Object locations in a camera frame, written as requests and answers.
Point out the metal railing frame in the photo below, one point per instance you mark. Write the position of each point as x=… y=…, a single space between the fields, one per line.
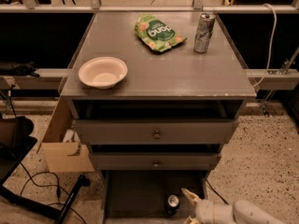
x=93 y=6

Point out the grey top drawer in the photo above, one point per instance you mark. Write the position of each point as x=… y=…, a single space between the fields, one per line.
x=154 y=132

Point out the black chair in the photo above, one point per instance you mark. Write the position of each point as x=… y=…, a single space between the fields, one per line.
x=15 y=142

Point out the green chip bag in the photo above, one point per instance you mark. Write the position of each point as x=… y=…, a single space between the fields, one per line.
x=158 y=36

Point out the blue pepsi can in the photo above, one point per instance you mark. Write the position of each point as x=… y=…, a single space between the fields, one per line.
x=171 y=204

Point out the grey open bottom drawer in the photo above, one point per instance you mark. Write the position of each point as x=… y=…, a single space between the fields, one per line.
x=138 y=197

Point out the white paper bowl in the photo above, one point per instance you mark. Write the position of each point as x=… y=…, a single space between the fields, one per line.
x=102 y=72

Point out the grey drawer cabinet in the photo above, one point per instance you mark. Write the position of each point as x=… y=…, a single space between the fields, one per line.
x=178 y=84

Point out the grey middle drawer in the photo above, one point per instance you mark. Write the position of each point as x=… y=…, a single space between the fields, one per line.
x=154 y=161

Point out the tall silver drink can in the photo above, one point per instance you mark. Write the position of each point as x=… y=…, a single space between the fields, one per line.
x=204 y=32

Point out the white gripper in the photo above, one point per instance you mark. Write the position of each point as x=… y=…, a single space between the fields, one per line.
x=204 y=211

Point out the brown cardboard box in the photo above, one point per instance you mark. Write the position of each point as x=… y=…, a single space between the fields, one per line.
x=63 y=150

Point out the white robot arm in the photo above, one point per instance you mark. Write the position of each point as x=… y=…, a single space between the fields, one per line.
x=240 y=212

